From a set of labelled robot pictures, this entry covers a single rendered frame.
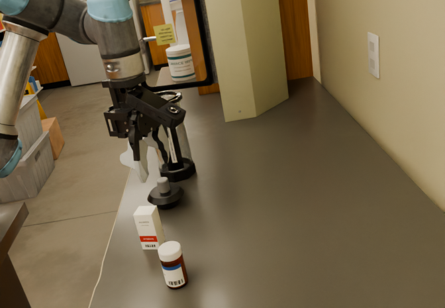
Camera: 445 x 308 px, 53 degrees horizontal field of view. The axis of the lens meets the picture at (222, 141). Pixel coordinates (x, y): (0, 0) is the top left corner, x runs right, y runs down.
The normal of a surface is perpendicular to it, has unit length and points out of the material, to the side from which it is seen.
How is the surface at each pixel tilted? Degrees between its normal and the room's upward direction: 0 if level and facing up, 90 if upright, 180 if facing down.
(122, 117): 90
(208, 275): 0
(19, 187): 96
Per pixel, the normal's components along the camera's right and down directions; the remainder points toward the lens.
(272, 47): 0.74, 0.16
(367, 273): -0.16, -0.90
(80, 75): 0.05, 0.39
